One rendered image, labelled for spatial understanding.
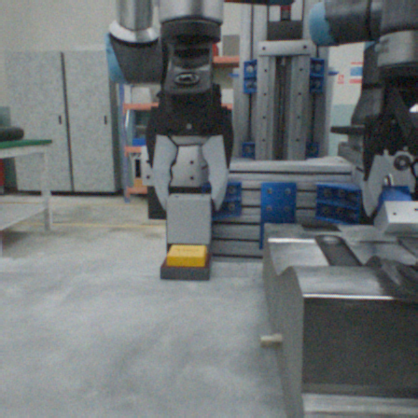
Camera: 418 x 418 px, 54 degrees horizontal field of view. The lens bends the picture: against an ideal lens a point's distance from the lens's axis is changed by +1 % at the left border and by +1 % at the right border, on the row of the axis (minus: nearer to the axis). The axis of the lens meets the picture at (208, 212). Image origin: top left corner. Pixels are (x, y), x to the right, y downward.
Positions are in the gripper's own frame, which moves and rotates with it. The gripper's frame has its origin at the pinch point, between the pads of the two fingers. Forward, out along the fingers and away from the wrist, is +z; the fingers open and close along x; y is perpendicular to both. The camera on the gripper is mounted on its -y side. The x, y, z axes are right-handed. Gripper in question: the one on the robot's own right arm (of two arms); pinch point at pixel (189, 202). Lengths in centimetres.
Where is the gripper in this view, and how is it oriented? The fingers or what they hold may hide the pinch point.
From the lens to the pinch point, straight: 49.7
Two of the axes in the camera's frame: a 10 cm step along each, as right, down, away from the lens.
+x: -10.0, -0.2, 0.6
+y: 0.7, -2.1, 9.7
